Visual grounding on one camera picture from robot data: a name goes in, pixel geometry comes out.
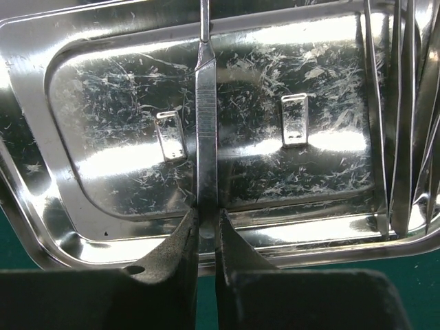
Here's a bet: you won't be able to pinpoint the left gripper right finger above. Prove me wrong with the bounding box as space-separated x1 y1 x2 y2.
215 209 411 329

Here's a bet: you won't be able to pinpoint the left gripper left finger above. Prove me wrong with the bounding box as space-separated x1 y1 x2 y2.
1 209 199 329

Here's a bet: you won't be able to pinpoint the dark green surgical cloth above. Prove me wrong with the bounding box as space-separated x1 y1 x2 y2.
1 214 439 329

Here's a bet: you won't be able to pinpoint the stainless steel tray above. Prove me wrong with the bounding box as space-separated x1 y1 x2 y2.
1 1 439 270

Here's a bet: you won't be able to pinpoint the steel forceps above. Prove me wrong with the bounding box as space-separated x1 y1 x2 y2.
364 1 412 237

